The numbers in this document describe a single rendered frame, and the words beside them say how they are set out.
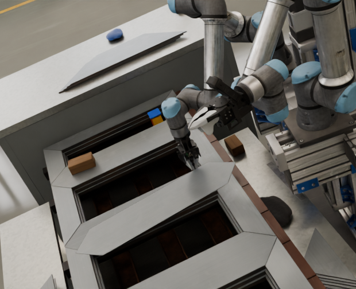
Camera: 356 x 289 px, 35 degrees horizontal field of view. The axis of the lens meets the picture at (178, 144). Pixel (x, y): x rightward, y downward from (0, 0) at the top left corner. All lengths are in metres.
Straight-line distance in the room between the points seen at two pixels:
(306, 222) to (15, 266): 1.26
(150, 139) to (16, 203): 1.85
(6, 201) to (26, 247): 1.76
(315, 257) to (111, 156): 1.08
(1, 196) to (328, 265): 2.93
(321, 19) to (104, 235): 1.17
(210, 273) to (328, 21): 0.92
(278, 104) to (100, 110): 1.39
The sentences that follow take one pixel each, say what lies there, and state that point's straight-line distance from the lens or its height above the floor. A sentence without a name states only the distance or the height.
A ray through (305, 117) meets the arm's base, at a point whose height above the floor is 1.09.
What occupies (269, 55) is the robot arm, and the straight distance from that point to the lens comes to 1.86.
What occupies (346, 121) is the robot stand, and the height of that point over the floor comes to 1.04.
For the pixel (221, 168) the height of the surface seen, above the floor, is 0.87.
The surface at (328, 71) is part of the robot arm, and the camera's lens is 1.92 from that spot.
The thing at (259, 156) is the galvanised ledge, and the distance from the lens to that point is 2.65.
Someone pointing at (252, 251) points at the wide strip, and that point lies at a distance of 2.01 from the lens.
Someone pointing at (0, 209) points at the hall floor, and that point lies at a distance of 4.36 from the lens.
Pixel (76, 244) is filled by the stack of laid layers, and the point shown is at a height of 0.87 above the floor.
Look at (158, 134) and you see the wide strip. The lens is 2.68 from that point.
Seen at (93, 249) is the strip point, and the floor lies 0.87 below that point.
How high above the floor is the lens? 2.36
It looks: 36 degrees down
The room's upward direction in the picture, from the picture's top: 22 degrees counter-clockwise
